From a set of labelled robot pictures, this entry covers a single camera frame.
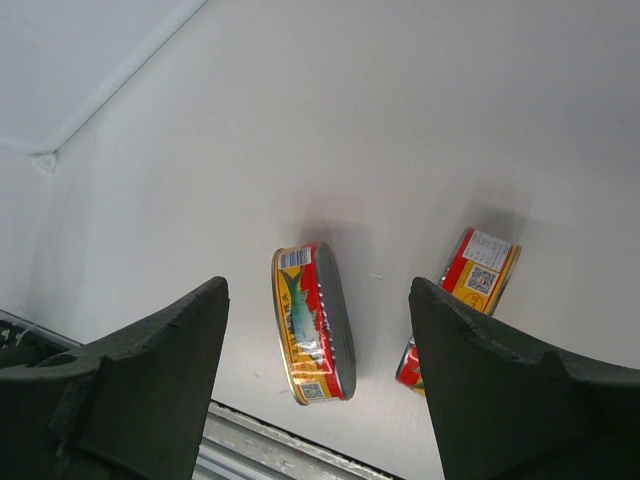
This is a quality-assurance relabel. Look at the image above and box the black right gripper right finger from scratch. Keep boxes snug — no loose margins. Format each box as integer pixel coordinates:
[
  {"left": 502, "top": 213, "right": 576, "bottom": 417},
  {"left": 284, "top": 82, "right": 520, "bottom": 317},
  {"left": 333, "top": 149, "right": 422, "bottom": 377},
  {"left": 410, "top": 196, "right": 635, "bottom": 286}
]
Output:
[{"left": 409, "top": 277, "right": 639, "bottom": 479}]

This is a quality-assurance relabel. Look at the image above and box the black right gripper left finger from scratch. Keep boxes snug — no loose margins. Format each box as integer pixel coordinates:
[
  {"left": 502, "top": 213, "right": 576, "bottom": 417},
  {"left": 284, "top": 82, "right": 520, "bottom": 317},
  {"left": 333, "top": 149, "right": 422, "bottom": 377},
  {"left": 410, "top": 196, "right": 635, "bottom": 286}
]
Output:
[{"left": 1, "top": 277, "right": 230, "bottom": 479}]

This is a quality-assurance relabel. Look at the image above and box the red sardine tin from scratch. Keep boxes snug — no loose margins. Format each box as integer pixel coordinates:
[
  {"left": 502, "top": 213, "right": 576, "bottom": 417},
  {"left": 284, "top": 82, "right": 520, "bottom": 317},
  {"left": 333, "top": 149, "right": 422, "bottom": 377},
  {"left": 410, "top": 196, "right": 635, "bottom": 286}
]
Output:
[
  {"left": 271, "top": 241, "right": 357, "bottom": 406},
  {"left": 394, "top": 227, "right": 523, "bottom": 397}
]

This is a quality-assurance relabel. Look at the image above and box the aluminium frame rail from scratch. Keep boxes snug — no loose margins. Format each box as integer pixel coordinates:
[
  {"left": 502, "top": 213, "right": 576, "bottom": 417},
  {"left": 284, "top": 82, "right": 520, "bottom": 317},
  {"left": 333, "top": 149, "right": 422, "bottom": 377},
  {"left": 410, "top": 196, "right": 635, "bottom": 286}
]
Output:
[{"left": 192, "top": 400, "right": 394, "bottom": 479}]

